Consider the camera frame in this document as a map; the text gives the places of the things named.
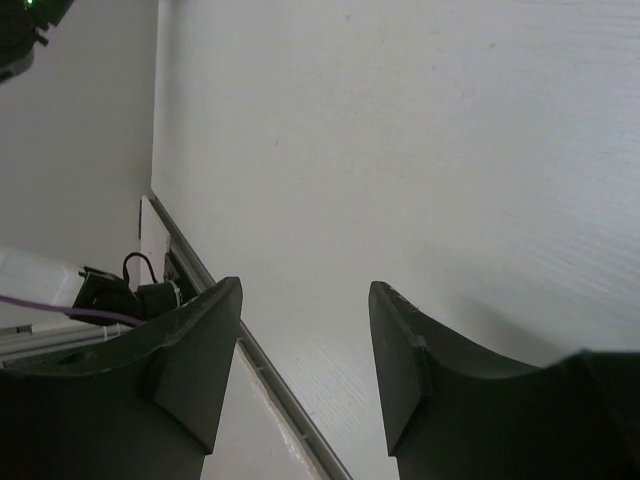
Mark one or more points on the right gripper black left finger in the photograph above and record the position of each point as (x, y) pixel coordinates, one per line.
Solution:
(144, 405)

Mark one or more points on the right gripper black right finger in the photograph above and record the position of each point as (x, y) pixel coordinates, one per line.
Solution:
(453, 409)

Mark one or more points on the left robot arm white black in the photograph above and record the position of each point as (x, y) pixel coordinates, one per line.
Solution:
(86, 294)

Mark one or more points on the aluminium table edge rail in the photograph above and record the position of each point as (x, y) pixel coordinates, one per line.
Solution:
(264, 432)

